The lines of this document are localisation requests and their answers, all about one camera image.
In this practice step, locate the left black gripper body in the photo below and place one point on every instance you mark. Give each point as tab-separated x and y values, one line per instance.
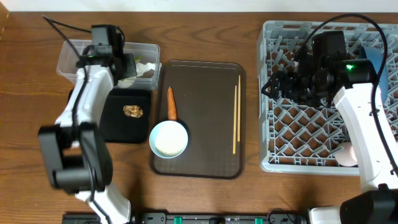
128	66

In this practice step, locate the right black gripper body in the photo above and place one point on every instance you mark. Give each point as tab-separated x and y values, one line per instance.
298	89

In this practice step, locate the white tissue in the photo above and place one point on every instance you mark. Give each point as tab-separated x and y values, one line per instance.
140	69

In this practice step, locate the brown food scrap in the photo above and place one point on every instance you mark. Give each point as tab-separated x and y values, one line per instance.
134	111

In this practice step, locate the pink cup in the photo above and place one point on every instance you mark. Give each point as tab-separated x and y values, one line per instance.
346	155

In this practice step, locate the large blue plate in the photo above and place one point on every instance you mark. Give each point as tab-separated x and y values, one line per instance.
375	56

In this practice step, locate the light blue rice bowl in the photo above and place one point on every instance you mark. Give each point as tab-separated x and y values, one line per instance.
168	139

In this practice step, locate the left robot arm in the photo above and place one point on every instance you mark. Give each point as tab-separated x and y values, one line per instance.
75	155

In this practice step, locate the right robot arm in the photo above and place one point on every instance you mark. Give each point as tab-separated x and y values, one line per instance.
352	85

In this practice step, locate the grey dishwasher rack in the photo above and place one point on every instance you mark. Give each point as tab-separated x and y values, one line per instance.
299	139

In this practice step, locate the clear plastic bin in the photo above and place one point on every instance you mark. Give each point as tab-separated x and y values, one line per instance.
149	52

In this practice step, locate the left wooden chopstick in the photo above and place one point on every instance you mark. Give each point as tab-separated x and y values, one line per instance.
235	119

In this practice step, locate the wooden chopstick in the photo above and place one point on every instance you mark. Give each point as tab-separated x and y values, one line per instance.
239	110
235	119

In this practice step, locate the right wooden chopstick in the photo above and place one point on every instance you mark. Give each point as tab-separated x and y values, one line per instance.
239	110

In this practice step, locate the black plastic bin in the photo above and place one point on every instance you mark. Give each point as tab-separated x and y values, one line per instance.
106	120

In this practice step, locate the orange carrot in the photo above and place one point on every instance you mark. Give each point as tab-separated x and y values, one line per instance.
172	110

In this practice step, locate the dark brown serving tray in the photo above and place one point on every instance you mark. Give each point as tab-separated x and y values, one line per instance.
204	97

